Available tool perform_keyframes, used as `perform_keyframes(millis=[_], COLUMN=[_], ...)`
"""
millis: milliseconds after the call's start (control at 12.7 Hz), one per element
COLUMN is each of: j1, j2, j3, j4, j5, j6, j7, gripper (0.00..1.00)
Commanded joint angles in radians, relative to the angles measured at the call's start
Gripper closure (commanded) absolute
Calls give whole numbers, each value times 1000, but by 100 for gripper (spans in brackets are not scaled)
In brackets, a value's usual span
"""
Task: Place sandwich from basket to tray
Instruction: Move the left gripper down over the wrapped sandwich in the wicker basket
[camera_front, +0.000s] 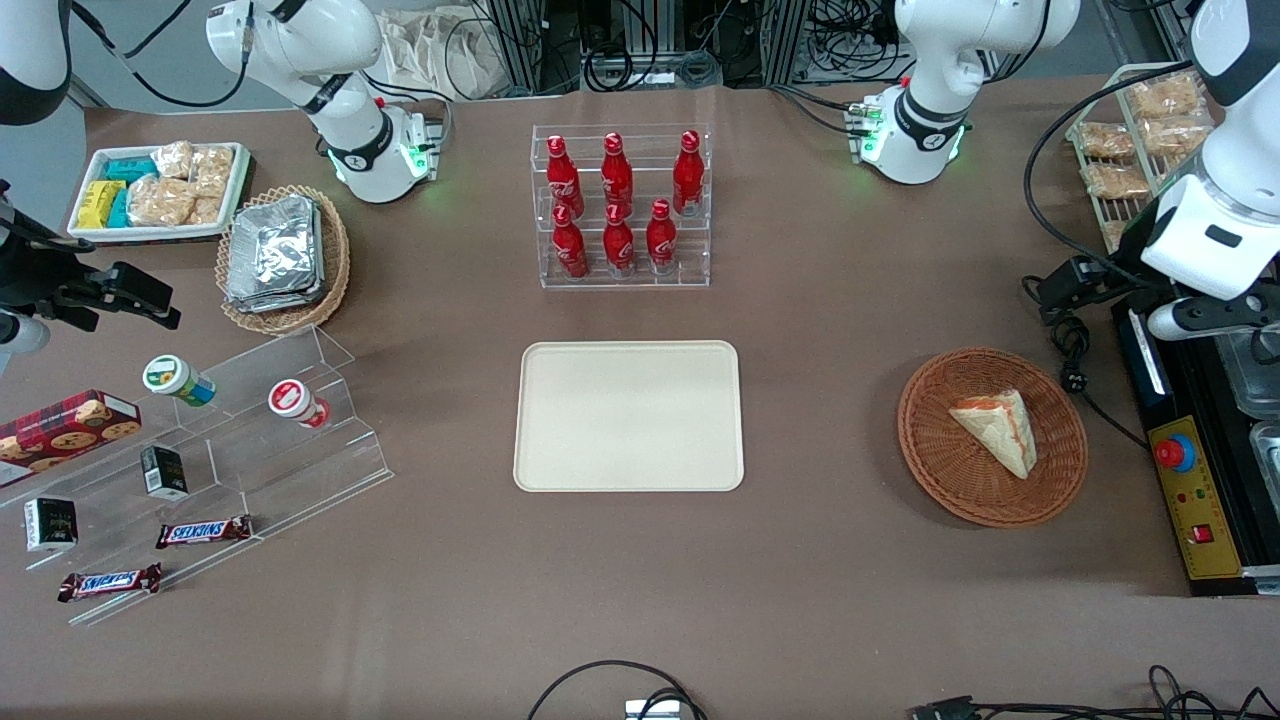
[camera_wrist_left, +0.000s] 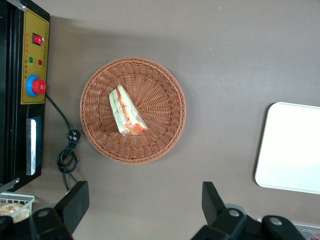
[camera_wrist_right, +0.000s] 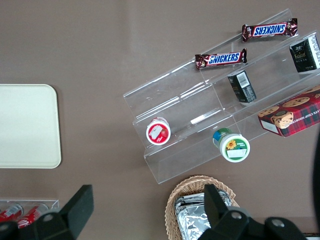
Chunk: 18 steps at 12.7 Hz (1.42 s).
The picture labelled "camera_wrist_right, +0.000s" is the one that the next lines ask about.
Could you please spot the clear acrylic can holder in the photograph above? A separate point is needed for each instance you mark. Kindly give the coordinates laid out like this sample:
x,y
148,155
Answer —
x,y
53,203

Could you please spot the Snickers chocolate bar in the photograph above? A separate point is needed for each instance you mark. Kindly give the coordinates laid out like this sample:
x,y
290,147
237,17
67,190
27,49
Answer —
x,y
270,30
222,59

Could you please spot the red tartan cookie box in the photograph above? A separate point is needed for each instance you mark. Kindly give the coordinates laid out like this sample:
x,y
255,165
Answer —
x,y
292,115

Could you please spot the foil wrapped sandwich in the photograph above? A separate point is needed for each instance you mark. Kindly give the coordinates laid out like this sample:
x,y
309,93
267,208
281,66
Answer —
x,y
192,221
192,198

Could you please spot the green sunflower lid cup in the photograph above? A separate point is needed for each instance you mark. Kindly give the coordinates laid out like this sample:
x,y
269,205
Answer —
x,y
233,147

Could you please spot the red lid yogurt cup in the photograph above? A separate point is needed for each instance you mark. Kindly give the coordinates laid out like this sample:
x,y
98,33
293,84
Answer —
x,y
158,132

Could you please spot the woven wicker basket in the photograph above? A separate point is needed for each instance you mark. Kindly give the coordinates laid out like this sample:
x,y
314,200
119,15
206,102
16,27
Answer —
x,y
185,190

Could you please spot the cream plastic tray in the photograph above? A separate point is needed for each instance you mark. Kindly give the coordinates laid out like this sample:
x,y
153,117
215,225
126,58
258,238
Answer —
x,y
27,126

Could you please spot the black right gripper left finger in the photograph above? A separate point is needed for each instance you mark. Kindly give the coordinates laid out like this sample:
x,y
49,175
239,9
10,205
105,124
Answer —
x,y
75,212

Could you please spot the black drink carton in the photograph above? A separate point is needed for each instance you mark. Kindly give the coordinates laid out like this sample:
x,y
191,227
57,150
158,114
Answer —
x,y
305,55
242,86

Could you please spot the red cola can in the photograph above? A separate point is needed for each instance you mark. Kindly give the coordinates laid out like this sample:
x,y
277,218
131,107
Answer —
x,y
31,215
8,212

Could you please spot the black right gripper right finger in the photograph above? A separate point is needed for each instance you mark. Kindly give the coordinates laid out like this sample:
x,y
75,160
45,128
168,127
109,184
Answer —
x,y
220,215

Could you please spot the clear acrylic tiered shelf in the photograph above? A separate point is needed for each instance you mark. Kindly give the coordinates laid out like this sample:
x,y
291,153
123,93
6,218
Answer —
x,y
200,105

